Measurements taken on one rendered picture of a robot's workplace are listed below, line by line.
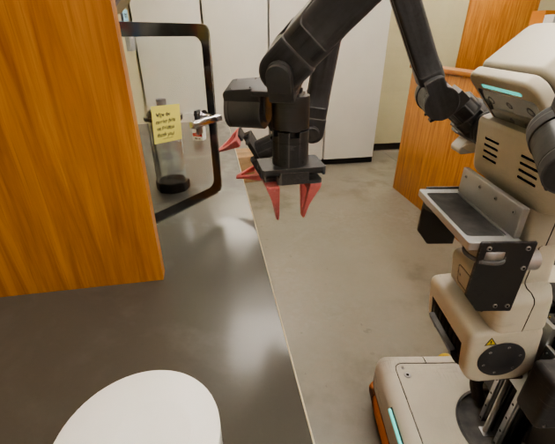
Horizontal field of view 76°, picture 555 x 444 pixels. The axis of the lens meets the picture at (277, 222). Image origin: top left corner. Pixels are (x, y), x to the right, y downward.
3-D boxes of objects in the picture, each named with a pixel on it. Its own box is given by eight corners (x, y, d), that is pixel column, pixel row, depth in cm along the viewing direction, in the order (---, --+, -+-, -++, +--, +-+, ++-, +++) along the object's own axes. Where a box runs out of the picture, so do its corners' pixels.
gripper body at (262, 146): (244, 131, 95) (269, 121, 93) (262, 160, 101) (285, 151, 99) (243, 144, 90) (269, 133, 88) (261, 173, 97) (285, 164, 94)
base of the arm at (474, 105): (507, 114, 80) (480, 105, 90) (484, 92, 77) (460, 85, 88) (477, 144, 83) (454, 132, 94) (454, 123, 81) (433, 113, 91)
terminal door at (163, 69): (124, 238, 74) (72, 19, 55) (220, 190, 97) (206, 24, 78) (126, 239, 74) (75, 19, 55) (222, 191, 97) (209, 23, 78)
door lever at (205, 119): (178, 129, 78) (176, 117, 77) (207, 120, 85) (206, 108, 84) (196, 132, 75) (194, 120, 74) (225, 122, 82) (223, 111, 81)
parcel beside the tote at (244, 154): (229, 185, 361) (228, 158, 347) (224, 174, 388) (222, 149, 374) (268, 180, 371) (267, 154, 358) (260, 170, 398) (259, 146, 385)
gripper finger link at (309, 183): (271, 210, 64) (270, 160, 60) (309, 206, 65) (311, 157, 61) (278, 227, 58) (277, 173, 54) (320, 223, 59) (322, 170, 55)
